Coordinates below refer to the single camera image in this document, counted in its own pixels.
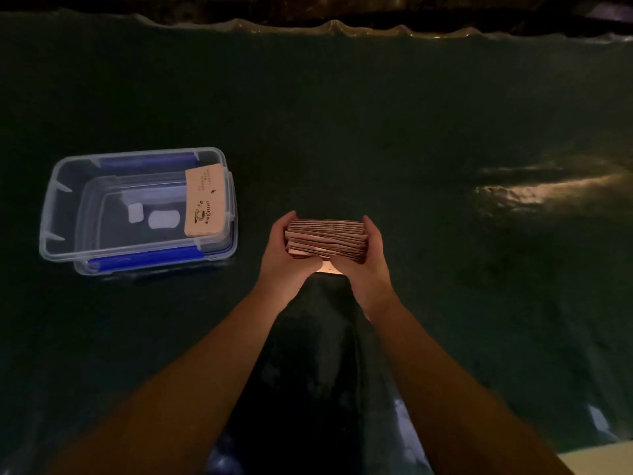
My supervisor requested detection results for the person's right hand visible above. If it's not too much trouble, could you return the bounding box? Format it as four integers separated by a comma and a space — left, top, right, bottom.
324, 215, 397, 313

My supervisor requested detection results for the person's left hand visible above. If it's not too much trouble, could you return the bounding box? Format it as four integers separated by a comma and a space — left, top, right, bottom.
256, 210, 323, 298

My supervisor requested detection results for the stack of brown paper sleeves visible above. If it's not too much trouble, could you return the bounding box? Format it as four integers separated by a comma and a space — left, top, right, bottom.
285, 220, 371, 265

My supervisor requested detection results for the person's right forearm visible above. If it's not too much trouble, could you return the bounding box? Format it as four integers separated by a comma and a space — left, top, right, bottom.
365, 298, 575, 475

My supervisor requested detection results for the person's left forearm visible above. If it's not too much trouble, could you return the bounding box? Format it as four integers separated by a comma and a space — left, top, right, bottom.
47, 284, 310, 475

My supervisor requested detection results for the brown printed paper sleeve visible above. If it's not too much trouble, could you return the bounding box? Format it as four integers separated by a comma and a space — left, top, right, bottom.
184, 165, 226, 238

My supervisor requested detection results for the dark green table cover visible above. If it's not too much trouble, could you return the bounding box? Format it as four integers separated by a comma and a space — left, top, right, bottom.
0, 9, 633, 475

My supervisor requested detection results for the clear lid with blue latches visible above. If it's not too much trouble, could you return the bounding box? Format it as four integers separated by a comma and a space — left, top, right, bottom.
73, 152, 239, 276

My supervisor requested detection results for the clear plastic storage container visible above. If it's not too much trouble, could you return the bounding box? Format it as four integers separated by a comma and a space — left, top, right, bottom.
39, 147, 233, 263

